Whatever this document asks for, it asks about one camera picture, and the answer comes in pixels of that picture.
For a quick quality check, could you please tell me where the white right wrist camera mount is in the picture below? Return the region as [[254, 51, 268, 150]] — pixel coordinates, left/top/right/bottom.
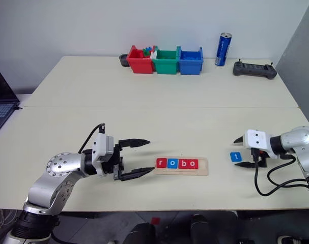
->
[[242, 129, 276, 160]]

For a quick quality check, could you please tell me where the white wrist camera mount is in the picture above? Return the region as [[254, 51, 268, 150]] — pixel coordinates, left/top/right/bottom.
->
[[92, 133, 116, 177], [242, 129, 276, 160]]

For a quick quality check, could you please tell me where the wooden letter tray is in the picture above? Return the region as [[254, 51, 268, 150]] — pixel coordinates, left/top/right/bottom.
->
[[153, 157, 210, 177]]

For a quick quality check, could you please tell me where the red plastic bin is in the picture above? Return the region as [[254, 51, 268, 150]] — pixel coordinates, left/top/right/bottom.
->
[[126, 44, 156, 75]]

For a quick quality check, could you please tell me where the blue letter tile t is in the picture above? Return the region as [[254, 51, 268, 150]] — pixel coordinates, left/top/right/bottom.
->
[[230, 151, 243, 163]]

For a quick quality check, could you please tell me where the dark laptop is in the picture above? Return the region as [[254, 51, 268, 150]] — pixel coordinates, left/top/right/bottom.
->
[[0, 59, 21, 137]]

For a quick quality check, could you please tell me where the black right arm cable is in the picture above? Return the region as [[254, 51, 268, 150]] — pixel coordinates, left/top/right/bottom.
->
[[250, 148, 309, 197]]

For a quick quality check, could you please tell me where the blue letter tile o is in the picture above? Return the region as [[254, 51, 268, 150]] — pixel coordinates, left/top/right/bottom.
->
[[166, 158, 179, 170]]

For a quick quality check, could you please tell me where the green plastic bin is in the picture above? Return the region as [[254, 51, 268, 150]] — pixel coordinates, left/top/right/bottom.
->
[[152, 45, 180, 75]]

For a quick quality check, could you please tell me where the blue drink can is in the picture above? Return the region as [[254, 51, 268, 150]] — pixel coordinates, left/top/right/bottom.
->
[[214, 32, 232, 68]]

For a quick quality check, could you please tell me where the dark rounded shape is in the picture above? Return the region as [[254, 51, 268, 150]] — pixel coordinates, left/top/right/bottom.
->
[[123, 222, 156, 244]]

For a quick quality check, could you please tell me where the white rounded floor object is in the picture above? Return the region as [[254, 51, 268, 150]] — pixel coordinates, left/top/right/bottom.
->
[[277, 235, 301, 244]]

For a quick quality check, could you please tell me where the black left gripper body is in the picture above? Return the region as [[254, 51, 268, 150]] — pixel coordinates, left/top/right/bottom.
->
[[100, 143, 125, 181]]

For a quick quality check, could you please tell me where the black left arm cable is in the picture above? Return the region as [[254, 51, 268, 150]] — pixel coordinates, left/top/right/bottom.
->
[[77, 123, 106, 154]]

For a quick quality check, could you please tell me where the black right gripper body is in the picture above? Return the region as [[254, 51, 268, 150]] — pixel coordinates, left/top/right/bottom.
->
[[250, 148, 270, 169]]

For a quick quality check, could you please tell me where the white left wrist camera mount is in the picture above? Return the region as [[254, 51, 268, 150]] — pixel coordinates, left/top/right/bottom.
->
[[92, 133, 116, 177]]

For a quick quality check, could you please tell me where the white cable bundle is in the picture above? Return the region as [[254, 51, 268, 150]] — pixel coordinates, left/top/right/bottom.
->
[[0, 207, 18, 230]]

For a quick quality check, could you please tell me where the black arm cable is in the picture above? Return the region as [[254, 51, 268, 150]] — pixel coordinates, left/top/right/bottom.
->
[[250, 148, 309, 197], [77, 123, 106, 154]]

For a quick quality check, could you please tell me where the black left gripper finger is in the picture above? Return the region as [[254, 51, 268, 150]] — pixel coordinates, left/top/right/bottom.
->
[[119, 166, 156, 182], [117, 138, 151, 149]]

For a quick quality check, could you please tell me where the grey remote controller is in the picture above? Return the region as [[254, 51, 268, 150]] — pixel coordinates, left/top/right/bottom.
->
[[232, 58, 278, 80]]

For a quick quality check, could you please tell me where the blue plastic bin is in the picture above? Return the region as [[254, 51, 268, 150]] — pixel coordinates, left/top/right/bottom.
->
[[177, 46, 204, 76]]

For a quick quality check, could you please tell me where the grey partition panel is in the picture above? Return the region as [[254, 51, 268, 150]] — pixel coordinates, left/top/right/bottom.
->
[[274, 0, 309, 129]]

